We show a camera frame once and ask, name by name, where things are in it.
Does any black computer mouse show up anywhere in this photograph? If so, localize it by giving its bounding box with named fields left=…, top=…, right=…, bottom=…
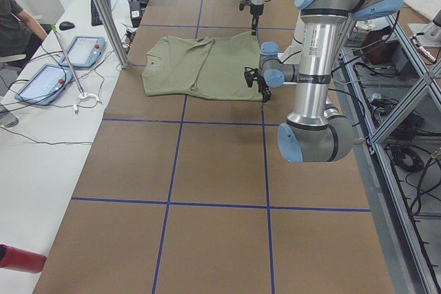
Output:
left=59, top=21, right=75, bottom=31

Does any aluminium frame post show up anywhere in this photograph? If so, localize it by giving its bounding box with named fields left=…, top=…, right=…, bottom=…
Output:
left=93, top=0, right=128, bottom=69

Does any near blue teach pendant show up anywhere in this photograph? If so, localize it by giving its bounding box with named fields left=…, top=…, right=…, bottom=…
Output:
left=14, top=64, right=73, bottom=105

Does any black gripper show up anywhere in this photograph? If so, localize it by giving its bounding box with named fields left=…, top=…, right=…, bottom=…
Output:
left=257, top=78, right=271, bottom=103
left=249, top=3, right=264, bottom=36

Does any metal reacher grabber stick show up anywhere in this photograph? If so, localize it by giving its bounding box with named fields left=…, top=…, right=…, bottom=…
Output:
left=50, top=23, right=101, bottom=114

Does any blue teach pendant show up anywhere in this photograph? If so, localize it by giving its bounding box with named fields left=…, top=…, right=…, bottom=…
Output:
left=67, top=36, right=105, bottom=69
left=14, top=64, right=73, bottom=105

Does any red bottle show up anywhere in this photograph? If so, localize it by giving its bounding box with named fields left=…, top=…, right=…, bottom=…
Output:
left=1, top=244, right=47, bottom=273

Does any olive green long-sleeve shirt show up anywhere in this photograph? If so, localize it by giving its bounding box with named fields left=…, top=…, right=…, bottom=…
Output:
left=142, top=32, right=261, bottom=101

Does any far blue teach pendant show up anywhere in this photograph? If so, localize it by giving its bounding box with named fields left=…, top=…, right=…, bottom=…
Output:
left=67, top=36, right=105, bottom=69

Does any white pedestal column with base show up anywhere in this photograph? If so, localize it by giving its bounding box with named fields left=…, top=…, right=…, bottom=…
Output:
left=279, top=16, right=305, bottom=65

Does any seated person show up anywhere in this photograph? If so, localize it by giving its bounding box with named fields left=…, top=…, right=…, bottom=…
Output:
left=1, top=0, right=48, bottom=68

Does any black keyboard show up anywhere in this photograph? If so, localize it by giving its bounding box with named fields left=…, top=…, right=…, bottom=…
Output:
left=90, top=0, right=112, bottom=27

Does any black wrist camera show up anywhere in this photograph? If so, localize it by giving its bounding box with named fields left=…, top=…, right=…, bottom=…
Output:
left=244, top=67, right=258, bottom=88
left=239, top=0, right=250, bottom=11

